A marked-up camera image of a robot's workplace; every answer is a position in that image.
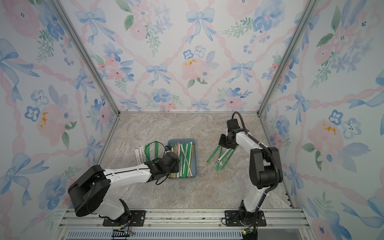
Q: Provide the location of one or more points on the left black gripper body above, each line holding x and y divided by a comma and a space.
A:
175, 169

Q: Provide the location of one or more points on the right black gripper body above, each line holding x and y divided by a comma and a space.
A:
224, 141

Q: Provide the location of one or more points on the blue plastic storage tray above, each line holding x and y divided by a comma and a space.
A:
176, 148

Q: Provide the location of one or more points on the brown paper straw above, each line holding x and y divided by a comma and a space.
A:
192, 153

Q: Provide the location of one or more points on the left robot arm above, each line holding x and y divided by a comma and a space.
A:
88, 194

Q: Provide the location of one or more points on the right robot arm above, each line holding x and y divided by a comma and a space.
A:
265, 172

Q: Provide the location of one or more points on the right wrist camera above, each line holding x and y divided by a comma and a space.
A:
233, 126

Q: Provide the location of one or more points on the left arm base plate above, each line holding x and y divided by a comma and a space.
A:
135, 218

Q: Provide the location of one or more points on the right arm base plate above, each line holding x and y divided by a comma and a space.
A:
244, 219

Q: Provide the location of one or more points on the aluminium mounting rail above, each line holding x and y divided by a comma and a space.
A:
191, 224

